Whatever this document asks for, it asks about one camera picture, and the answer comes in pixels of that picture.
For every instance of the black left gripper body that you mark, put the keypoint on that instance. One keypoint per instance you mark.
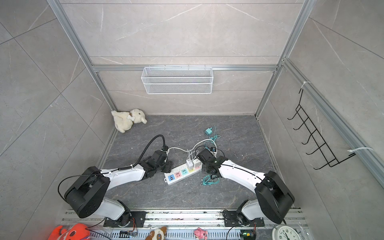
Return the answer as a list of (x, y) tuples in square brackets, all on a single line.
[(167, 167)]

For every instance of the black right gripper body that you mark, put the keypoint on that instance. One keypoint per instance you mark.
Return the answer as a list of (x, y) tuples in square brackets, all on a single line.
[(207, 169)]

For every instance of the white charger with cable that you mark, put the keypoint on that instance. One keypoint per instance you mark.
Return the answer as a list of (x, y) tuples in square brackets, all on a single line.
[(197, 164), (190, 159)]

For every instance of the white power strip colourful sockets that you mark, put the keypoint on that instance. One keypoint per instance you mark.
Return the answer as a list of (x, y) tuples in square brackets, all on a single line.
[(179, 173)]

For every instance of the teal charger adapter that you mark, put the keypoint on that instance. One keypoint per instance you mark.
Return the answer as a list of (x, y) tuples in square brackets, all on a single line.
[(209, 131)]

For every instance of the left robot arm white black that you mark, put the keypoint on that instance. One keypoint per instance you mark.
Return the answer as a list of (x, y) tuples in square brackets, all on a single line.
[(86, 195)]

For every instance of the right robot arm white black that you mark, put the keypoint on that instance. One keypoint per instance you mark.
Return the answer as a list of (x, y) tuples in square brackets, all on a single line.
[(274, 199)]

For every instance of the white plush lamb toy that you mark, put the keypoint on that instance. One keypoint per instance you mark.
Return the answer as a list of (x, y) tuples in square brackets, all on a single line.
[(125, 120)]

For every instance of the pink plush toy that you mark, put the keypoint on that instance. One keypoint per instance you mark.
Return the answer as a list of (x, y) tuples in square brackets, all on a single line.
[(201, 234)]

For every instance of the brown white plush dog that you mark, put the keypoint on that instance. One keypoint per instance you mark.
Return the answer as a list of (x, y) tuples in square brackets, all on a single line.
[(157, 234)]

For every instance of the white alarm clock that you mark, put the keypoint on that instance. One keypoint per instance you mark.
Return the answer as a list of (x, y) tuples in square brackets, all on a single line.
[(283, 232)]

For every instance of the red plush toy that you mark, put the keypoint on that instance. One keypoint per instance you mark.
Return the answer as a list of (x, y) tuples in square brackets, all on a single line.
[(77, 232)]

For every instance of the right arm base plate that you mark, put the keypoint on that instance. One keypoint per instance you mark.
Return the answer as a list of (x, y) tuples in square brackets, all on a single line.
[(232, 219)]

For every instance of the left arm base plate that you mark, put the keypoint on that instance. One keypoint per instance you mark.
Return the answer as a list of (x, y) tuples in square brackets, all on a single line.
[(127, 220)]

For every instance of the white wire mesh basket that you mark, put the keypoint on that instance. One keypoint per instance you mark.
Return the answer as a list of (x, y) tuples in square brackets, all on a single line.
[(178, 80)]

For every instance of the black wire hook rack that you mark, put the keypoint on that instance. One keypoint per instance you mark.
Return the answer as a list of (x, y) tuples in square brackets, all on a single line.
[(316, 137)]

